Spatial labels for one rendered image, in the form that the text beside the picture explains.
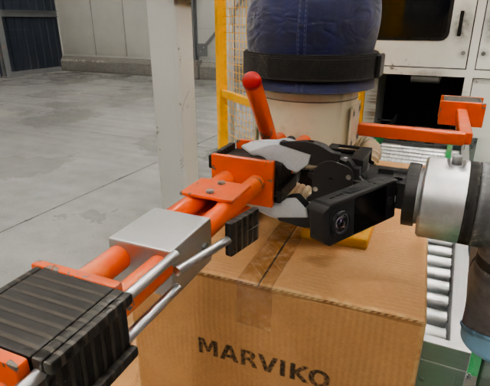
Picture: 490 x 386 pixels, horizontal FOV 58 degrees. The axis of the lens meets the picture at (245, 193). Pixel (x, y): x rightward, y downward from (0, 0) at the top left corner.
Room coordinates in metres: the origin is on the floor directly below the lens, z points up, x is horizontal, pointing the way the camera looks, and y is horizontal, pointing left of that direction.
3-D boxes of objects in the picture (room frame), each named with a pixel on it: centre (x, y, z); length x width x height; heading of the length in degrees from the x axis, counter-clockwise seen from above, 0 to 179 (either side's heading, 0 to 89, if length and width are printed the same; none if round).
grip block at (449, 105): (0.95, -0.47, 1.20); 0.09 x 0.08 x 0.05; 67
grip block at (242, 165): (0.54, -0.01, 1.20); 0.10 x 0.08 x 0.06; 67
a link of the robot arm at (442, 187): (0.45, -0.21, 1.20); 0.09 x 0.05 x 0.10; 155
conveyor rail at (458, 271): (1.95, -1.05, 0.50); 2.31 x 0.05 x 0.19; 155
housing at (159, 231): (0.35, 0.07, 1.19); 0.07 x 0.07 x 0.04; 67
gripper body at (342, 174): (0.49, -0.14, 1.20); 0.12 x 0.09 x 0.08; 65
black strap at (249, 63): (0.77, -0.11, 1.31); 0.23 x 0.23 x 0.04
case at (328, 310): (0.75, -0.13, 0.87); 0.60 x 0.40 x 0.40; 158
